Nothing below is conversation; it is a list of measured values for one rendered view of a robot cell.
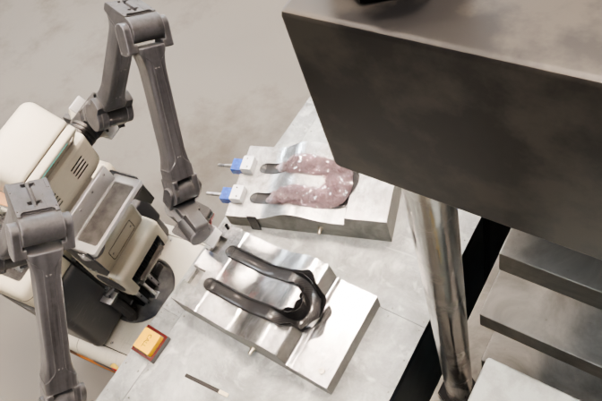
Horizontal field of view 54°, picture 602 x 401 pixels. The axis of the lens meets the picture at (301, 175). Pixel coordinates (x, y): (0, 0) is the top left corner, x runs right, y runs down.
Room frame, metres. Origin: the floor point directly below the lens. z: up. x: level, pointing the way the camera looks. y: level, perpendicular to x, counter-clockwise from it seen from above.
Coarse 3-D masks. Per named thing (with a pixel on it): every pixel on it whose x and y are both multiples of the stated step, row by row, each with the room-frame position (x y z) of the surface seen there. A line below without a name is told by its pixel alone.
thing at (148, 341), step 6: (144, 330) 0.84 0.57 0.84; (150, 330) 0.83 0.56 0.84; (144, 336) 0.82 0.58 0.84; (150, 336) 0.81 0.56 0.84; (156, 336) 0.81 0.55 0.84; (138, 342) 0.81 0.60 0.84; (144, 342) 0.80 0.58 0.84; (150, 342) 0.79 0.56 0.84; (156, 342) 0.79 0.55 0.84; (138, 348) 0.79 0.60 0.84; (144, 348) 0.79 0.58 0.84; (150, 348) 0.78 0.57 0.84; (156, 348) 0.78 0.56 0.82; (150, 354) 0.77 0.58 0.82
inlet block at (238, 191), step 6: (234, 186) 1.14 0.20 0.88; (240, 186) 1.13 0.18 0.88; (210, 192) 1.17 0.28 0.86; (216, 192) 1.16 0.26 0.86; (222, 192) 1.14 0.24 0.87; (228, 192) 1.13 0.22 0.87; (234, 192) 1.11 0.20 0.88; (240, 192) 1.11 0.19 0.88; (222, 198) 1.13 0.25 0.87; (228, 198) 1.11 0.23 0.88; (234, 198) 1.10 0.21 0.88; (240, 198) 1.09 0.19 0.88
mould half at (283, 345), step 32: (224, 224) 1.02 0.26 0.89; (224, 256) 0.92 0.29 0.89; (288, 256) 0.82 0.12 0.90; (192, 288) 0.86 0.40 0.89; (256, 288) 0.78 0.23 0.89; (288, 288) 0.72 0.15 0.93; (320, 288) 0.69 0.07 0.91; (352, 288) 0.68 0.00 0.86; (224, 320) 0.74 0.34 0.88; (256, 320) 0.68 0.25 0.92; (320, 320) 0.64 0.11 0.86; (352, 320) 0.60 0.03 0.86; (288, 352) 0.59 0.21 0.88; (320, 352) 0.56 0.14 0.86; (352, 352) 0.54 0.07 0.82; (320, 384) 0.49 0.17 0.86
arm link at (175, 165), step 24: (120, 24) 1.10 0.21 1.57; (168, 24) 1.12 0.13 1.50; (120, 48) 1.10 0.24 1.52; (144, 48) 1.07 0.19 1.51; (144, 72) 1.06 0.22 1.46; (168, 96) 1.03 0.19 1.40; (168, 120) 1.00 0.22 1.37; (168, 144) 0.97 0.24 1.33; (168, 168) 0.94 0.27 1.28; (192, 168) 0.94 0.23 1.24; (192, 192) 0.91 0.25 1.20
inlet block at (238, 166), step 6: (246, 156) 1.23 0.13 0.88; (252, 156) 1.22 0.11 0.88; (234, 162) 1.24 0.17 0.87; (240, 162) 1.23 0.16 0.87; (246, 162) 1.20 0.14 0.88; (252, 162) 1.20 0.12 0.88; (234, 168) 1.21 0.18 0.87; (240, 168) 1.19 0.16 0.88; (246, 168) 1.18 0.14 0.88; (252, 168) 1.18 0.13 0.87; (246, 174) 1.19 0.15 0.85; (252, 174) 1.17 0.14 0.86
